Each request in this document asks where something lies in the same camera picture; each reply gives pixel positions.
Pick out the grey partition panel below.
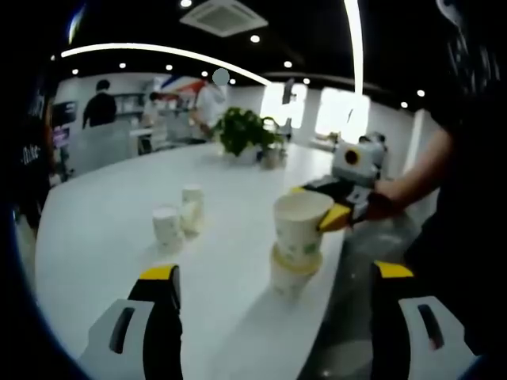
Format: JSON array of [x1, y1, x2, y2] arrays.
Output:
[[69, 120, 134, 177]]

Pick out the dark wall screen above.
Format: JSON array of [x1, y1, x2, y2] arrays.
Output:
[[51, 101, 79, 127]]

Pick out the small beige jar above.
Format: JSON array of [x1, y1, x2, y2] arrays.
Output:
[[263, 149, 283, 170]]

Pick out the ceiling spot lights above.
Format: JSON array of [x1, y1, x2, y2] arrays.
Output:
[[49, 0, 427, 110]]

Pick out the ceiling air conditioner unit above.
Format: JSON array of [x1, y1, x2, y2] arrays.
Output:
[[178, 0, 269, 39]]

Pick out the white table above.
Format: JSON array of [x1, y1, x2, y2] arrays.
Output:
[[34, 142, 345, 380]]

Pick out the curved ceiling light strip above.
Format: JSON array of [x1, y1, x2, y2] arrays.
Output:
[[61, 42, 273, 86]]

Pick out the grey chair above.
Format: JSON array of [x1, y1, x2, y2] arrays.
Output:
[[344, 215, 425, 278]]

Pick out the green potted plant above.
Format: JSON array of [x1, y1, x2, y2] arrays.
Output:
[[213, 106, 285, 165]]

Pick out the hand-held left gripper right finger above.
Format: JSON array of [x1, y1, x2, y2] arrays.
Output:
[[370, 260, 479, 380]]

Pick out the person's right hand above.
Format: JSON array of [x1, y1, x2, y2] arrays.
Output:
[[366, 180, 409, 222]]

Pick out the white wall shelf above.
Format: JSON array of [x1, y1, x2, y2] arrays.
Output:
[[114, 91, 146, 120]]

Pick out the straight ceiling light strip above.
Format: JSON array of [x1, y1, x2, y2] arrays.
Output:
[[343, 0, 365, 96]]

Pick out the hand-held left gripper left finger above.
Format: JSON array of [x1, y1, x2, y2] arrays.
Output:
[[77, 264, 184, 380]]

